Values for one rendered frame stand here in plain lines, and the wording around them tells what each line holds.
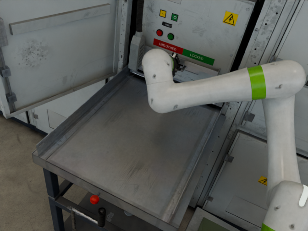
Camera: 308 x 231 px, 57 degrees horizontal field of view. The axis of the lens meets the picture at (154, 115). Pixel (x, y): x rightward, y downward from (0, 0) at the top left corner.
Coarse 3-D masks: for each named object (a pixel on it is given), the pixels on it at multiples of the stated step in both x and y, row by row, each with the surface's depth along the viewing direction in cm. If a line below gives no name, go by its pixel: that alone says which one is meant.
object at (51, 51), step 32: (0, 0) 98; (32, 0) 106; (64, 0) 115; (96, 0) 126; (0, 32) 101; (32, 32) 113; (64, 32) 123; (96, 32) 136; (0, 64) 110; (32, 64) 121; (64, 64) 133; (96, 64) 148; (0, 96) 115; (32, 96) 130
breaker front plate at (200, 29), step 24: (144, 0) 133; (168, 0) 128; (192, 0) 124; (216, 0) 119; (240, 0) 115; (144, 24) 140; (192, 24) 130; (216, 24) 125; (240, 24) 121; (192, 48) 136; (216, 48) 131; (192, 72) 143
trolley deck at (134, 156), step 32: (128, 96) 146; (96, 128) 126; (128, 128) 128; (160, 128) 131; (192, 128) 134; (64, 160) 110; (96, 160) 112; (128, 160) 115; (160, 160) 117; (96, 192) 106; (128, 192) 104; (160, 192) 106; (192, 192) 107; (160, 224) 99
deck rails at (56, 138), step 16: (112, 80) 144; (128, 80) 156; (96, 96) 135; (80, 112) 126; (64, 128) 119; (208, 128) 135; (48, 144) 112; (192, 160) 119; (192, 176) 113; (176, 192) 106; (176, 208) 101
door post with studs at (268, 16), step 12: (276, 0) 106; (264, 12) 111; (276, 12) 108; (264, 24) 113; (252, 36) 118; (264, 36) 115; (252, 48) 120; (252, 60) 123; (228, 108) 142; (228, 120) 146; (216, 144) 158; (216, 156) 163; (204, 180) 179; (192, 204) 198
